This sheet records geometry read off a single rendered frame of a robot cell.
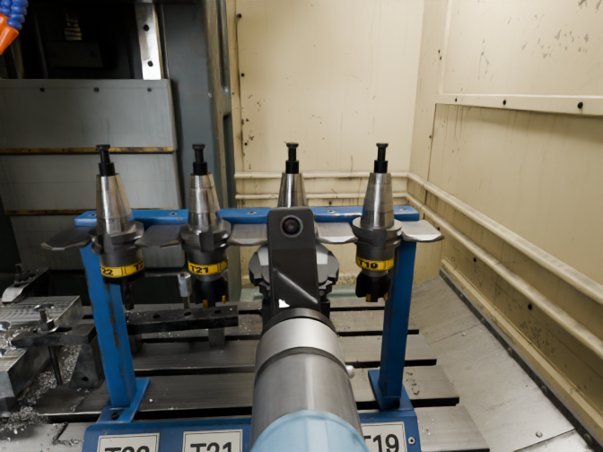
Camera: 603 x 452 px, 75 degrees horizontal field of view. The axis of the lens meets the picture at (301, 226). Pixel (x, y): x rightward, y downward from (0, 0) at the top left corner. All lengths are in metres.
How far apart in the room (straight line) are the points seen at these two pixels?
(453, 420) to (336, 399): 0.46
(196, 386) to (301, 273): 0.43
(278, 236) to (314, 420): 0.18
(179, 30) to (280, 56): 0.44
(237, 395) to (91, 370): 0.25
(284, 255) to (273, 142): 1.11
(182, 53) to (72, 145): 0.37
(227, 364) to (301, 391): 0.53
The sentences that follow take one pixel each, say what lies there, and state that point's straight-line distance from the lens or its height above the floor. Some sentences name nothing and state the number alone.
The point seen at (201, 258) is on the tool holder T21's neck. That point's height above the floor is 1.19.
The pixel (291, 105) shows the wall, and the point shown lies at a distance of 1.45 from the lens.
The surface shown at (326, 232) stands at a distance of 0.50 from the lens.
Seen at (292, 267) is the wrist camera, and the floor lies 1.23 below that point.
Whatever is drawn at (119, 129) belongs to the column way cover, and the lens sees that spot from 1.13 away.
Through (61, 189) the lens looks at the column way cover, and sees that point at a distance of 1.23.
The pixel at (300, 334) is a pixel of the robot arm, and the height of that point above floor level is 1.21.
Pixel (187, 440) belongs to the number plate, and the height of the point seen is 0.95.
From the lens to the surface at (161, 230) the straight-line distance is 0.54.
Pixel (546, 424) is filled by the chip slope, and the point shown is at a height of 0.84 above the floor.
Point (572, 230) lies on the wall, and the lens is 0.81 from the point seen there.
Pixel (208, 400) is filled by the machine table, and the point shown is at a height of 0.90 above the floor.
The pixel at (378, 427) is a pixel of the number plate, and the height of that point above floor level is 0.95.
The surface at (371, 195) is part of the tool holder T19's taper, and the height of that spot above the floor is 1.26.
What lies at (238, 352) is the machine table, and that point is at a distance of 0.82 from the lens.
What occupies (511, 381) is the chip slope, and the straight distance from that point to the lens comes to 0.94.
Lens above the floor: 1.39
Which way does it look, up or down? 19 degrees down
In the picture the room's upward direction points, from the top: straight up
